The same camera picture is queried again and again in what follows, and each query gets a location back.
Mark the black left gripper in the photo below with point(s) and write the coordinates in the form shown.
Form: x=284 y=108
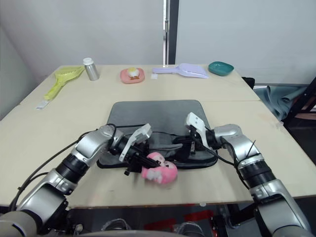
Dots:
x=137 y=160

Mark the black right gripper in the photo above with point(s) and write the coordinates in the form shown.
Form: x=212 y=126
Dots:
x=195 y=143

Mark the pink plush mouse toy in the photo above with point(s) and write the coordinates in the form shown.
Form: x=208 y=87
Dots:
x=168 y=172

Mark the grey laptop bag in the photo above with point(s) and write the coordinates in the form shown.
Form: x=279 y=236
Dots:
x=158 y=113

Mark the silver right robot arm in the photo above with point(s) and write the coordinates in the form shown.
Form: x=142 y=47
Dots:
x=237 y=143

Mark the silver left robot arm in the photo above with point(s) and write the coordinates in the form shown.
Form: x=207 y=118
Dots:
x=91 y=145

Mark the red floor tape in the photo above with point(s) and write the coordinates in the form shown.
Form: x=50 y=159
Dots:
x=160 y=224

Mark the small white card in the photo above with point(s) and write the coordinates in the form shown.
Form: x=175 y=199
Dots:
x=154 y=76

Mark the lilac plastic scoop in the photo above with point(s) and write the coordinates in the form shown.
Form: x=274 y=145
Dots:
x=184 y=70

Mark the dark rounded shape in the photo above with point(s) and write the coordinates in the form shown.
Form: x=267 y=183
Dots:
x=191 y=230
x=117 y=228

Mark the teal dish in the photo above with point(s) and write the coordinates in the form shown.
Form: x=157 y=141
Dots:
x=221 y=68

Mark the pink plate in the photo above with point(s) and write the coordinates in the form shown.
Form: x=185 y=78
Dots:
x=124 y=77

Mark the black object behind table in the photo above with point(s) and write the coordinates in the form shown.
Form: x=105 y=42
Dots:
x=248 y=82

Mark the grey-green cloth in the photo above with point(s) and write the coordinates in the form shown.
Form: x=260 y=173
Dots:
x=276 y=98

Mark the dark vertical pillar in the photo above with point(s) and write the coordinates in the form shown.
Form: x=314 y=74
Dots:
x=172 y=37

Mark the silver bottle white cap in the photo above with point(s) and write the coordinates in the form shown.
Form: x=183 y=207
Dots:
x=91 y=71

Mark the white barcode label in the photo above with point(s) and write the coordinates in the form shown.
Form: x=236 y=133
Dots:
x=42 y=104

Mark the yellow-green plastic scoop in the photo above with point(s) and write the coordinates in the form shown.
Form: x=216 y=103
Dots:
x=66 y=72

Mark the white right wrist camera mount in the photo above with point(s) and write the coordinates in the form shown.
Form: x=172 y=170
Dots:
x=197 y=123

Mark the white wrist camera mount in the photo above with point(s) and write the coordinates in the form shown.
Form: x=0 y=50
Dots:
x=138 y=134
x=197 y=123

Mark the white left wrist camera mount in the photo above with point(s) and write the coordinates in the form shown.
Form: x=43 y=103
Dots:
x=138 y=134

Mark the grey pillar bracket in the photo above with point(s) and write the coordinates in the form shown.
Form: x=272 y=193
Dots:
x=166 y=26

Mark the black metal frame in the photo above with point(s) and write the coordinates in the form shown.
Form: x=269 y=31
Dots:
x=302 y=103

